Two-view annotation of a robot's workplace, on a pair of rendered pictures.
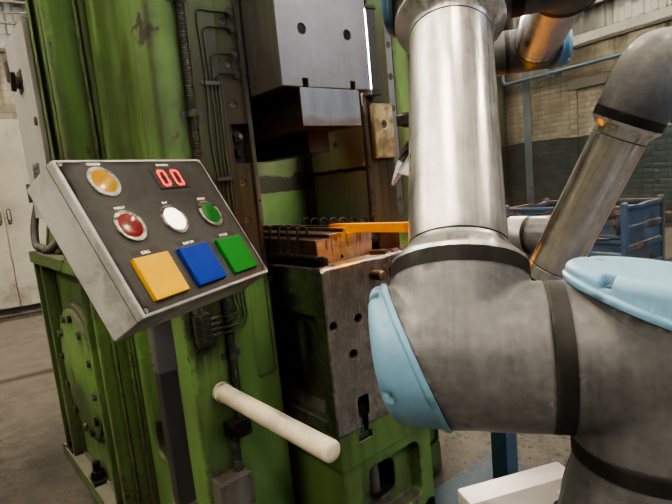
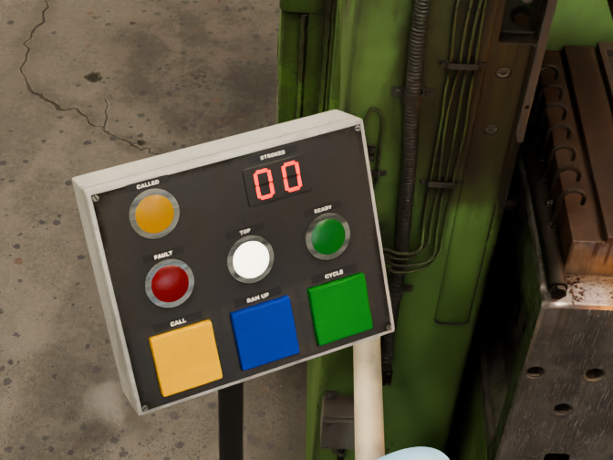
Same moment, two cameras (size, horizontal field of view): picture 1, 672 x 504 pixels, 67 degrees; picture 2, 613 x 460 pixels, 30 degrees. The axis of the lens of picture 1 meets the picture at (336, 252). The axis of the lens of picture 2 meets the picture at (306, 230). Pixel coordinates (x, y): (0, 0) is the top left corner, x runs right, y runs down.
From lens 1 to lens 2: 1.03 m
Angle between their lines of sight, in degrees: 50
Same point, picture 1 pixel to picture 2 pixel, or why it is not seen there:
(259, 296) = (474, 232)
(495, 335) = not seen: outside the picture
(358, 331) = (587, 388)
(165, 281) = (187, 371)
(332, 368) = (512, 412)
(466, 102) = not seen: outside the picture
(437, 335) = not seen: outside the picture
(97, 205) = (130, 256)
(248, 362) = (421, 303)
